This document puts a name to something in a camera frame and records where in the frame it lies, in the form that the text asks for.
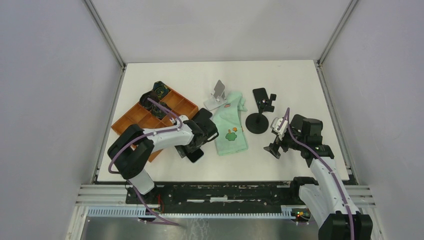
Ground black clamp phone stand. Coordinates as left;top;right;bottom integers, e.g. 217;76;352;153
245;93;277;135

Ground blue smartphone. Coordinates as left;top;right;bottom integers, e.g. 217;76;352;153
186;148;204;163

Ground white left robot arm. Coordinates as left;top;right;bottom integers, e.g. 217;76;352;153
107;115;219;204

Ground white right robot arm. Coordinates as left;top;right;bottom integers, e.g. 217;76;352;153
264;114;374;240

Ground white folding phone stand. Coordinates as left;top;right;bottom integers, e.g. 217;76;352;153
203;79;227;111

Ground green cartoon towel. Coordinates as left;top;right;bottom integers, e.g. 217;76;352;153
212;91;248;156

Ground orange compartment tray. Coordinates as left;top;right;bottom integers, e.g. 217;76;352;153
110;84;200;164

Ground rolled dark floral tie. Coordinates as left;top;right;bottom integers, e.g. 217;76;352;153
150;102;171;120

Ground black smartphone on table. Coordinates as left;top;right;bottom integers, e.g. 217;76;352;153
252;87;270;108

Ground rolled dark patterned tie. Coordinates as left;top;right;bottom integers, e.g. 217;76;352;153
152;81;170;100

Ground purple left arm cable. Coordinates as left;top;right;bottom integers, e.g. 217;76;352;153
107;97;184;175

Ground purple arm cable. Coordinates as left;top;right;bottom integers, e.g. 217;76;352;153
277;107;356;240
107;97;184;175

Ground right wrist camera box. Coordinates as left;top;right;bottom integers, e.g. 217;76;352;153
270;117;289;140

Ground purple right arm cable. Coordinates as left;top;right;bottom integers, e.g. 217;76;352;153
277;107;356;240

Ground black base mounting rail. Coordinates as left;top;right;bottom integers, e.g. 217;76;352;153
143;177;318;214

